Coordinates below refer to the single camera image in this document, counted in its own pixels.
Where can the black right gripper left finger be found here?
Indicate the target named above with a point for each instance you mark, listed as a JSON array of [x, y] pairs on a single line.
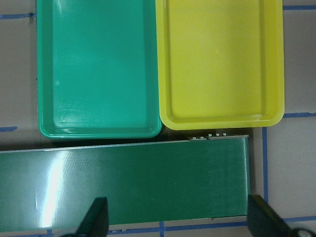
[[95, 222]]

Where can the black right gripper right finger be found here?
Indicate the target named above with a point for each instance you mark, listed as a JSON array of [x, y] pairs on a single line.
[[263, 221]]

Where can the green conveyor belt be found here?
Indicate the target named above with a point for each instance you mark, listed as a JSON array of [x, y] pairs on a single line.
[[144, 182]]

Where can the green plastic tray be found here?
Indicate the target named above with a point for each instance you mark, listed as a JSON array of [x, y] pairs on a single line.
[[97, 69]]

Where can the yellow plastic tray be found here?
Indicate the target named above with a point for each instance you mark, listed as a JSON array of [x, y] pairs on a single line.
[[220, 63]]

